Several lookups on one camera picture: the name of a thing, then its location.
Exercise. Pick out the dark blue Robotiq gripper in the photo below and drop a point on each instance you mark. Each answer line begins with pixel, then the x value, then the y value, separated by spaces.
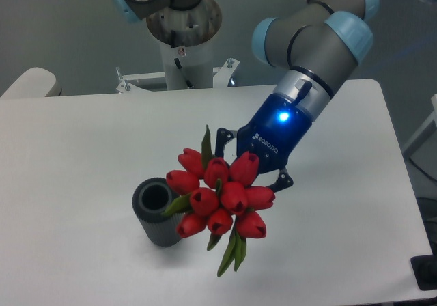
pixel 272 133

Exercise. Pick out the red tulip bouquet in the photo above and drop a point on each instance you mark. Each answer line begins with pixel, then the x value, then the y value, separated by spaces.
pixel 220 197

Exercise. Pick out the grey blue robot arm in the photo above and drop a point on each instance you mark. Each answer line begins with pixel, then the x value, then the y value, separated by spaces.
pixel 319 46

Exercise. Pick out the dark grey ribbed vase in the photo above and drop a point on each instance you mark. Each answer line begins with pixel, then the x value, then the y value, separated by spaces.
pixel 150 199

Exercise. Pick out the white furniture at right edge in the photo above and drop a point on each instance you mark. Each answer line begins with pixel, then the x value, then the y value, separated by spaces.
pixel 419 137

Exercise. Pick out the black device at table edge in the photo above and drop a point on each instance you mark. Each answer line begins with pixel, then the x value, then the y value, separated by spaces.
pixel 424 268

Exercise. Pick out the beige chair back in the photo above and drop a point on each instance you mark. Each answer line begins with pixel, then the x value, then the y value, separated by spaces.
pixel 34 83

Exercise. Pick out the white metal base frame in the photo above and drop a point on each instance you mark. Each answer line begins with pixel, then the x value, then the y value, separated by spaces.
pixel 222 77

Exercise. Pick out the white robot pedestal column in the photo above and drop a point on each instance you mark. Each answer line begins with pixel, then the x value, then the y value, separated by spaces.
pixel 187 67

